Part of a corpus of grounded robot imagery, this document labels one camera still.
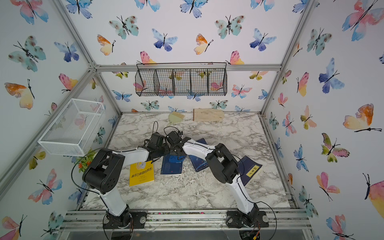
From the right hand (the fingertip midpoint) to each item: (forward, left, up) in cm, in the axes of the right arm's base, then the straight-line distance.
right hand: (175, 149), depth 96 cm
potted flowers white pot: (-17, +43, +13) cm, 48 cm away
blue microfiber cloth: (-6, -1, 0) cm, 6 cm away
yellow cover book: (-16, +18, -2) cm, 24 cm away
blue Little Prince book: (-8, -15, -2) cm, 18 cm away
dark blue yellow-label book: (-12, +2, -2) cm, 12 cm away
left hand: (+2, +3, -1) cm, 4 cm away
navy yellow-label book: (-10, -44, -1) cm, 46 cm away
